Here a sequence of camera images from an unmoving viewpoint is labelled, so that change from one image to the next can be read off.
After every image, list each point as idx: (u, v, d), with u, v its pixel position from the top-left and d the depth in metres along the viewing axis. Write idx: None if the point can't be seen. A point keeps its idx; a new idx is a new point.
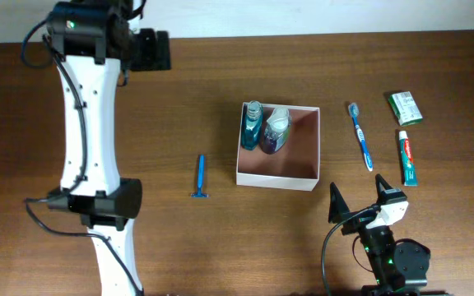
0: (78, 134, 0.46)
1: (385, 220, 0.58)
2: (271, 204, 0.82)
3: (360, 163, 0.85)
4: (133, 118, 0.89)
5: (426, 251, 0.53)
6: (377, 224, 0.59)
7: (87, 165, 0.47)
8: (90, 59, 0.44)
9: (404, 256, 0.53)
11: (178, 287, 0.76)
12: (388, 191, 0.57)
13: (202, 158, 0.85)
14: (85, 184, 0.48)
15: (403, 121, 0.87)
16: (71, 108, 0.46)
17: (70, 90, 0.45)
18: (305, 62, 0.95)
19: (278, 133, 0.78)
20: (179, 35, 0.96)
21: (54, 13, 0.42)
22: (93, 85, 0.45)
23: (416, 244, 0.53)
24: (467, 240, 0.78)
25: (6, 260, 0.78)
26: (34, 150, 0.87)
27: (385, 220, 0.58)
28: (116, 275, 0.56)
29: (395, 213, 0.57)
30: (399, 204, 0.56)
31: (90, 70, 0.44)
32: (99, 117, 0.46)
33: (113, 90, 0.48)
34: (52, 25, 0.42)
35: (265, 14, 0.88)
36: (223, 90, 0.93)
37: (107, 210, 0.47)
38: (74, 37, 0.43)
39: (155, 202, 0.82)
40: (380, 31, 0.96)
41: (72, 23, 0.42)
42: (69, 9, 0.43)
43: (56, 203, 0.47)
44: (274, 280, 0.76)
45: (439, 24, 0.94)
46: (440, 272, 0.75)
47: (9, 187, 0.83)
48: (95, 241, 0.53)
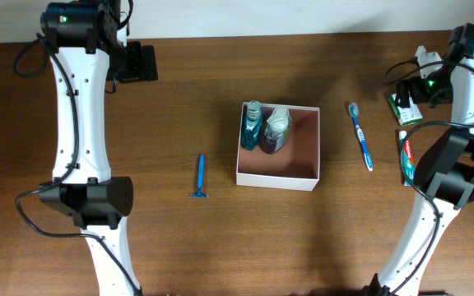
0: (69, 119, 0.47)
1: (471, 107, 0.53)
2: (271, 204, 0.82)
3: (360, 163, 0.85)
4: (135, 119, 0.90)
5: None
6: (432, 71, 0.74)
7: (79, 152, 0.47)
8: (81, 51, 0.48)
9: None
11: (178, 286, 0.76)
12: (420, 57, 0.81)
13: (202, 158, 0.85)
14: (76, 173, 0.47)
15: (403, 121, 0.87)
16: (63, 95, 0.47)
17: (62, 80, 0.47)
18: (306, 62, 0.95)
19: (278, 133, 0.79)
20: (178, 34, 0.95)
21: (48, 11, 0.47)
22: (85, 74, 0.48)
23: (454, 64, 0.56)
24: (466, 241, 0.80)
25: (6, 260, 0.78)
26: (34, 148, 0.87)
27: None
28: (113, 273, 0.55)
29: (457, 78, 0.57)
30: None
31: (81, 60, 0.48)
32: (90, 104, 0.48)
33: (104, 82, 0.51)
34: (45, 20, 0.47)
35: (264, 14, 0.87)
36: (223, 90, 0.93)
37: (99, 197, 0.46)
38: (67, 30, 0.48)
39: (156, 202, 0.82)
40: (382, 30, 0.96)
41: (63, 17, 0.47)
42: (60, 7, 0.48)
43: (50, 194, 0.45)
44: (274, 280, 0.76)
45: (440, 24, 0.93)
46: (439, 272, 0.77)
47: (9, 187, 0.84)
48: (89, 241, 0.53)
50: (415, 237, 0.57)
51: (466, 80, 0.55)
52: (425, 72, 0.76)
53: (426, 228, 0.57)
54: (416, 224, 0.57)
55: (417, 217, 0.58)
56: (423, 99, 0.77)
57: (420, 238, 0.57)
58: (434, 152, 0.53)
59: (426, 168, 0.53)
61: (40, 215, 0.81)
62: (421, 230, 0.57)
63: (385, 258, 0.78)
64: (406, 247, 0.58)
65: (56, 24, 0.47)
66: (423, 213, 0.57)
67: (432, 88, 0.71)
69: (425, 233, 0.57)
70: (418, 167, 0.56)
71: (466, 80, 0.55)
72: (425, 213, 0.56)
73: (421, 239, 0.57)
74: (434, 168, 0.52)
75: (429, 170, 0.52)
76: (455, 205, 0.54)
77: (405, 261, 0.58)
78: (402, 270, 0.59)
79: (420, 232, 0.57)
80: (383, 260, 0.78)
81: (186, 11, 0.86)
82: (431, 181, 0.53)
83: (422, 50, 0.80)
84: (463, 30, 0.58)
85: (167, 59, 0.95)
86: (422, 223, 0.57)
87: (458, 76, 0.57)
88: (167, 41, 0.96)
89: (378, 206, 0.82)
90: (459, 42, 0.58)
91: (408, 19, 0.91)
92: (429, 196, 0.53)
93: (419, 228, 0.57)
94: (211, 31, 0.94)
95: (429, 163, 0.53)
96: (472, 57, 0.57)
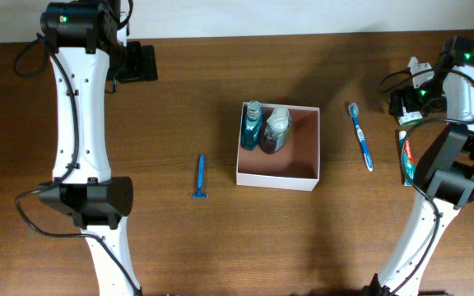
0: (69, 119, 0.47)
1: (467, 107, 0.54)
2: (271, 204, 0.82)
3: (360, 163, 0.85)
4: (135, 119, 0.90)
5: (471, 80, 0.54)
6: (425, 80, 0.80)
7: (79, 152, 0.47)
8: (81, 51, 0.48)
9: (471, 71, 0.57)
11: (178, 286, 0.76)
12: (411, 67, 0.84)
13: (202, 158, 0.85)
14: (76, 173, 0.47)
15: (403, 121, 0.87)
16: (63, 95, 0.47)
17: (62, 80, 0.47)
18: (306, 62, 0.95)
19: (278, 133, 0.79)
20: (178, 34, 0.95)
21: (48, 11, 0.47)
22: (85, 74, 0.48)
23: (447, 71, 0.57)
24: (467, 241, 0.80)
25: (6, 260, 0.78)
26: (34, 148, 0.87)
27: None
28: (113, 273, 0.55)
29: (450, 84, 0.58)
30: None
31: (81, 60, 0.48)
32: (90, 104, 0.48)
33: (104, 82, 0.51)
34: (45, 20, 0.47)
35: (263, 14, 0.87)
36: (223, 90, 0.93)
37: (99, 196, 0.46)
38: (67, 30, 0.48)
39: (156, 202, 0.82)
40: (382, 30, 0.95)
41: (63, 17, 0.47)
42: (60, 7, 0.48)
43: (49, 194, 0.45)
44: (274, 280, 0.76)
45: (441, 24, 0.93)
46: (439, 273, 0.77)
47: (9, 187, 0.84)
48: (89, 241, 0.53)
50: (415, 237, 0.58)
51: (458, 85, 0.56)
52: (417, 82, 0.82)
53: (426, 228, 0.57)
54: (416, 224, 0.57)
55: (416, 217, 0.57)
56: (417, 108, 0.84)
57: (420, 238, 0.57)
58: (434, 151, 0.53)
59: (425, 168, 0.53)
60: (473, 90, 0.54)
61: (40, 215, 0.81)
62: (421, 230, 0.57)
63: (385, 258, 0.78)
64: (406, 248, 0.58)
65: (56, 24, 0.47)
66: (423, 213, 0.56)
67: (424, 97, 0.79)
69: (425, 233, 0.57)
70: (417, 168, 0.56)
71: (458, 85, 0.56)
72: (425, 213, 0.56)
73: (421, 239, 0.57)
74: (434, 167, 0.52)
75: (429, 169, 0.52)
76: (454, 205, 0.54)
77: (406, 261, 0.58)
78: (402, 270, 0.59)
79: (420, 232, 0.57)
80: (383, 260, 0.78)
81: (186, 11, 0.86)
82: (431, 180, 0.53)
83: (414, 61, 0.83)
84: (453, 42, 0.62)
85: (167, 59, 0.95)
86: (422, 224, 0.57)
87: (448, 84, 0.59)
88: (167, 40, 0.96)
89: (378, 206, 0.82)
90: (449, 53, 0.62)
91: (408, 19, 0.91)
92: (429, 196, 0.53)
93: (419, 228, 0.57)
94: (211, 31, 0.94)
95: (429, 162, 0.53)
96: (463, 66, 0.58)
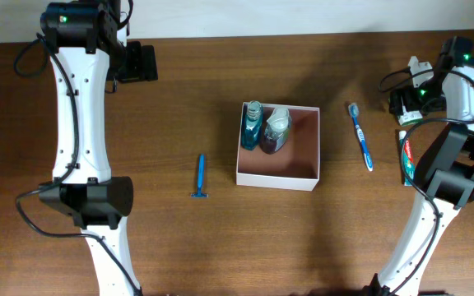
0: (69, 119, 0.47)
1: (467, 106, 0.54)
2: (271, 204, 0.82)
3: (360, 163, 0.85)
4: (135, 119, 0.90)
5: (471, 80, 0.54)
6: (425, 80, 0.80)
7: (79, 152, 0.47)
8: (81, 51, 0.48)
9: (470, 72, 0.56)
11: (178, 286, 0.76)
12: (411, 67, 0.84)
13: (202, 158, 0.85)
14: (76, 173, 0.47)
15: (403, 121, 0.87)
16: (63, 95, 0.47)
17: (62, 80, 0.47)
18: (306, 62, 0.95)
19: (278, 133, 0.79)
20: (178, 34, 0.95)
21: (48, 11, 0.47)
22: (85, 74, 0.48)
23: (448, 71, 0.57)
24: (467, 241, 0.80)
25: (6, 260, 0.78)
26: (34, 148, 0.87)
27: None
28: (113, 273, 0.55)
29: (450, 84, 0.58)
30: None
31: (81, 60, 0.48)
32: (90, 104, 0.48)
33: (103, 82, 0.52)
34: (45, 20, 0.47)
35: (263, 15, 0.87)
36: (222, 90, 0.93)
37: (99, 196, 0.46)
38: (67, 30, 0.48)
39: (155, 202, 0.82)
40: (382, 30, 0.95)
41: (63, 17, 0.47)
42: (60, 8, 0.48)
43: (49, 194, 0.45)
44: (274, 280, 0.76)
45: (441, 24, 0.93)
46: (439, 273, 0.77)
47: (9, 187, 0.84)
48: (89, 242, 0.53)
50: (415, 237, 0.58)
51: (458, 85, 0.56)
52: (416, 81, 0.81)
53: (426, 228, 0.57)
54: (416, 224, 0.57)
55: (417, 217, 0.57)
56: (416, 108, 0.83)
57: (420, 238, 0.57)
58: (434, 150, 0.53)
59: (425, 167, 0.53)
60: (473, 90, 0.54)
61: (40, 215, 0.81)
62: (421, 230, 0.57)
63: (385, 258, 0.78)
64: (406, 248, 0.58)
65: (56, 24, 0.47)
66: (423, 213, 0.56)
67: (424, 97, 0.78)
69: (425, 233, 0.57)
70: (417, 168, 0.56)
71: (458, 85, 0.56)
72: (425, 213, 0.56)
73: (421, 239, 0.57)
74: (434, 166, 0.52)
75: (429, 169, 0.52)
76: (454, 205, 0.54)
77: (406, 261, 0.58)
78: (402, 270, 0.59)
79: (420, 232, 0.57)
80: (383, 260, 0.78)
81: (185, 12, 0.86)
82: (431, 180, 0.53)
83: (414, 60, 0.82)
84: (453, 43, 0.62)
85: (167, 59, 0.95)
86: (422, 223, 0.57)
87: (448, 83, 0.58)
88: (167, 40, 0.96)
89: (378, 206, 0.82)
90: (449, 53, 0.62)
91: (408, 20, 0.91)
92: (429, 196, 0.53)
93: (419, 228, 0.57)
94: (211, 31, 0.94)
95: (429, 162, 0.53)
96: (462, 66, 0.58)
